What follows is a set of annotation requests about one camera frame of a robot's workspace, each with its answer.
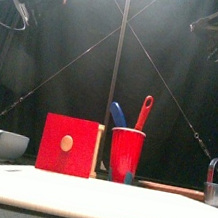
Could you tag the flat brown wooden plate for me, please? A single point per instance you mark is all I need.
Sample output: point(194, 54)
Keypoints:
point(171, 190)

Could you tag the red plastic cup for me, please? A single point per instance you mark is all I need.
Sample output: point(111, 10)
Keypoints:
point(125, 154)

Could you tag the white cutting board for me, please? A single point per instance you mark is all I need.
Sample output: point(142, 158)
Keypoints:
point(98, 200)

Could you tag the grey bowl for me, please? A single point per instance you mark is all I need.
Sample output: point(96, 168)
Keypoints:
point(3, 144)

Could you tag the wooden slot box red front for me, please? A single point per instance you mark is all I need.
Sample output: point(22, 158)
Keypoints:
point(76, 132)

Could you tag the grey vertical frame pole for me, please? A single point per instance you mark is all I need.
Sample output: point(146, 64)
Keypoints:
point(114, 81)

